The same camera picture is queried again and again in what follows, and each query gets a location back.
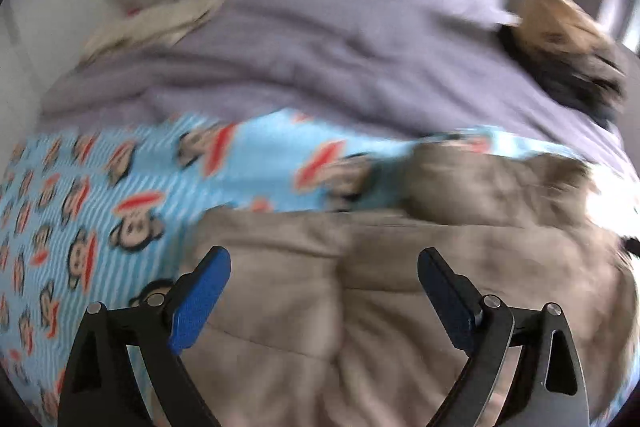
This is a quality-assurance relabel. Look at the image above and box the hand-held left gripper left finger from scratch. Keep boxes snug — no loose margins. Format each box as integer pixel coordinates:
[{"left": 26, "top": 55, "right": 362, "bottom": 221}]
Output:
[{"left": 57, "top": 246, "right": 232, "bottom": 427}]

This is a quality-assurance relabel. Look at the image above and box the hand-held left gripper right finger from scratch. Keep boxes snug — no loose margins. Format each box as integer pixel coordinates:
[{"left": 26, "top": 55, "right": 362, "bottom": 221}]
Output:
[{"left": 417, "top": 248, "right": 591, "bottom": 427}]

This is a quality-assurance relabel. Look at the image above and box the beige puffer jacket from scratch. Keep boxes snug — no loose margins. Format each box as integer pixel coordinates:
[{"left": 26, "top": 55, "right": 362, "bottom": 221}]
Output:
[{"left": 150, "top": 142, "right": 640, "bottom": 427}]

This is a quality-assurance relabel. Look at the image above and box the blue monkey print blanket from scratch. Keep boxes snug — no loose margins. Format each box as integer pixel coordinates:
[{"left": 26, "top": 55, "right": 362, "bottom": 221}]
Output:
[{"left": 0, "top": 109, "right": 601, "bottom": 427}]

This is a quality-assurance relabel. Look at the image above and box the brown patterned garment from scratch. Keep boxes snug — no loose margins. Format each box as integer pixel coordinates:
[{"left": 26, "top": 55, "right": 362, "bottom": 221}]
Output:
[{"left": 540, "top": 7, "right": 626, "bottom": 80}]

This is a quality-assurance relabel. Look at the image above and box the striped beige garment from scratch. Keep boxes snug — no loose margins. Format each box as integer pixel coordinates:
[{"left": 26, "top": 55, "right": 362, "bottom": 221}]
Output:
[{"left": 517, "top": 0, "right": 591, "bottom": 42}]

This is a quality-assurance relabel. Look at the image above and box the purple duvet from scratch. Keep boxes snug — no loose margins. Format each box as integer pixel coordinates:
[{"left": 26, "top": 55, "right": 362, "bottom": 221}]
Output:
[{"left": 37, "top": 0, "right": 640, "bottom": 188}]

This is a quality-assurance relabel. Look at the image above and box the cream quilted jacket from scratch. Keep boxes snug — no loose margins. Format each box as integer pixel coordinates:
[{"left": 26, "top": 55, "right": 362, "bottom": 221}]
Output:
[{"left": 80, "top": 0, "right": 221, "bottom": 62}]

